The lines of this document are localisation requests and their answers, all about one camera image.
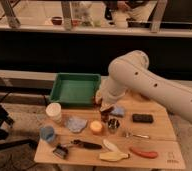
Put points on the white plastic spoon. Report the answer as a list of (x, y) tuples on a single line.
[(110, 145)]

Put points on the black handled brush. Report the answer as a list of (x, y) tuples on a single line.
[(86, 145)]

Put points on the dark purple grapes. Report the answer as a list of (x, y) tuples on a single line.
[(105, 115)]

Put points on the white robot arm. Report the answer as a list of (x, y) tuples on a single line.
[(130, 71)]

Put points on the black rectangular block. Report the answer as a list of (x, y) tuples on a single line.
[(142, 118)]

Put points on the green plastic tray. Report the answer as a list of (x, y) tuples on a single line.
[(75, 89)]

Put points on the red bowl on shelf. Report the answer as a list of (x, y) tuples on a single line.
[(56, 20)]

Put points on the metal cup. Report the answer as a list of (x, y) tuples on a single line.
[(113, 125)]

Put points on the blue sponge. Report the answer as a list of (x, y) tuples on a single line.
[(118, 111)]

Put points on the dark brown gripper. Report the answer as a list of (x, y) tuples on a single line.
[(104, 106)]

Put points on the yellow banana toy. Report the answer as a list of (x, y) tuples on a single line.
[(113, 156)]

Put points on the blue plastic cup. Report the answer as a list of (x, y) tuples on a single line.
[(47, 134)]

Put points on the person in background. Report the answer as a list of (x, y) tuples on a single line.
[(128, 12)]

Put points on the crumpled blue cloth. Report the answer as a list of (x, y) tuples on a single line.
[(76, 124)]

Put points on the white paper cup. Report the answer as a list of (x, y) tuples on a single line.
[(53, 110)]

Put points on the black binder clip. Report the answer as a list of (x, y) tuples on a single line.
[(61, 151)]

